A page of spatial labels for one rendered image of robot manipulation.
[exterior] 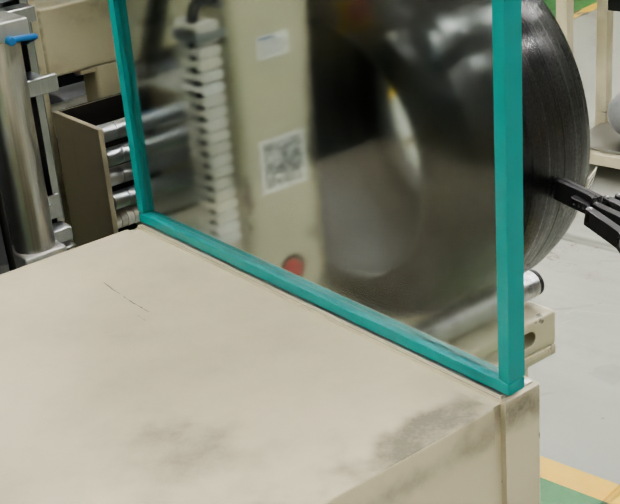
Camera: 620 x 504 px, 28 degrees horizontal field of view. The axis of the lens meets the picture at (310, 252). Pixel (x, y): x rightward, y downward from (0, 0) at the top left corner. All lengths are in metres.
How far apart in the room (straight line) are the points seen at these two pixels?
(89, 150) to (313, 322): 0.94
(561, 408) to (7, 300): 2.34
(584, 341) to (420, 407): 2.76
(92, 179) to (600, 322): 2.16
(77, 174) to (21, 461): 1.13
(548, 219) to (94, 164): 0.72
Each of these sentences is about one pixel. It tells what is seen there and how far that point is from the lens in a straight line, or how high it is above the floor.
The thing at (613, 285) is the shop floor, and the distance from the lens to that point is 4.09.
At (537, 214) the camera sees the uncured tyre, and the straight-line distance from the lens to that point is 1.79.
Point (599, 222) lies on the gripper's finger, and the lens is 1.71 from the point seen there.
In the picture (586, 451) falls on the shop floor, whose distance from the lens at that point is 3.26.
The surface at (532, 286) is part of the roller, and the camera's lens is 2.01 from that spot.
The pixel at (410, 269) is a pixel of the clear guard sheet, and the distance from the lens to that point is 1.05.
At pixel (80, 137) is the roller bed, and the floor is 1.17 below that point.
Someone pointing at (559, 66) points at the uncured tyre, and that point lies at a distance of 1.79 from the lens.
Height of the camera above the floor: 1.79
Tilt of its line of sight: 24 degrees down
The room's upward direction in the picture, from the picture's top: 5 degrees counter-clockwise
